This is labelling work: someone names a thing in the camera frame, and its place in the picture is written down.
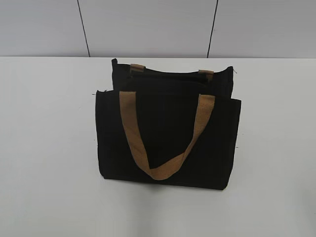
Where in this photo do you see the black canvas tote bag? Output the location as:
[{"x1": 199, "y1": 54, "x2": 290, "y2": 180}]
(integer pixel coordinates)
[{"x1": 95, "y1": 59, "x2": 241, "y2": 190}]

